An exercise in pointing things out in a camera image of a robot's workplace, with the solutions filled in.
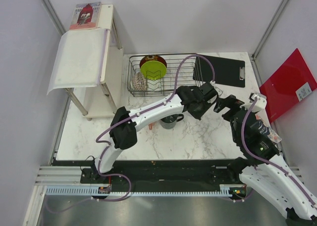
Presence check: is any grey mug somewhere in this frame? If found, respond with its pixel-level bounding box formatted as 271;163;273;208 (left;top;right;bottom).
159;114;184;129

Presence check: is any orange pink mug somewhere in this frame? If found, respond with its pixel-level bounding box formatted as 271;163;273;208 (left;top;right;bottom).
148;122;156;130

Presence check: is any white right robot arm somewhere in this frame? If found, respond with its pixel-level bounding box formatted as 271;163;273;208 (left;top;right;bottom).
214;93;317;226

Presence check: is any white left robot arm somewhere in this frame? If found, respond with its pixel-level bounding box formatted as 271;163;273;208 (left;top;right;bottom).
91;83;219;183

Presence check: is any Little Women book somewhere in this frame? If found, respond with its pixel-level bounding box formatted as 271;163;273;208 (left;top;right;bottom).
255;113;282;144

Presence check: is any black clipboard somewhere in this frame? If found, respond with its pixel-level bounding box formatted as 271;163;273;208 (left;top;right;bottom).
193;55;245;88

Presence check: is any lime green plate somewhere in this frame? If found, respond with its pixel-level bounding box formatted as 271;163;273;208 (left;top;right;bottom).
140;61;166;81

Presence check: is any red patterned white bowl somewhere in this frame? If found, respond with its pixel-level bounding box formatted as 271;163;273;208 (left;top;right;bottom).
131;72;148;91

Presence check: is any dark red patterned bowl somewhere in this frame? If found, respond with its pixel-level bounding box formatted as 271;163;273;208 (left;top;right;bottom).
139;55;167;67

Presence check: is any red plastic folder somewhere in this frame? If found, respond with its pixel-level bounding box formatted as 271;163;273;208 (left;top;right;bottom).
260;49;317;123

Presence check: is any white side shelf table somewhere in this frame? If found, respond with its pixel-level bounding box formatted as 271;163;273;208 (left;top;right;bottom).
65;4;123;121

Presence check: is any white translucent mat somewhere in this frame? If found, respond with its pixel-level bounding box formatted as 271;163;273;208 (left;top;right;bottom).
48;28;109;92

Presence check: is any red cover book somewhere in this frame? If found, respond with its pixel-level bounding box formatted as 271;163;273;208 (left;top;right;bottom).
69;2;102;30

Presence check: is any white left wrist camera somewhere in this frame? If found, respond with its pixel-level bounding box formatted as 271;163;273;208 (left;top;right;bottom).
209;81;223;103

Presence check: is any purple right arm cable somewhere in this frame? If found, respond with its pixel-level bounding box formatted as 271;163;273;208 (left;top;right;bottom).
241;102;317;209

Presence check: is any black wire dish rack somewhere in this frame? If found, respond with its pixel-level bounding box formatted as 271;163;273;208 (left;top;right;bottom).
127;53;204;97

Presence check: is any white slotted cable duct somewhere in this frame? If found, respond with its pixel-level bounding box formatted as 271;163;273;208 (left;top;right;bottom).
45;184;246;197

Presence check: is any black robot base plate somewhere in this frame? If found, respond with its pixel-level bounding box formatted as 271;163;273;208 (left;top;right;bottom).
80;158;250;199

